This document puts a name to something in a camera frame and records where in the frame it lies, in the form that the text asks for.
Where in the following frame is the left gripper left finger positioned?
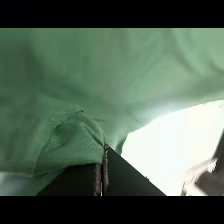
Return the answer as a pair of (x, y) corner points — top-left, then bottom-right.
(36, 162), (102, 197)

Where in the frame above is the green shirt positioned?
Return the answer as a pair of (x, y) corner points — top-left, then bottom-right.
(0, 27), (224, 197)

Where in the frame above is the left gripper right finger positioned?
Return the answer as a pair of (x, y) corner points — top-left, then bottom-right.
(102, 144), (166, 197)

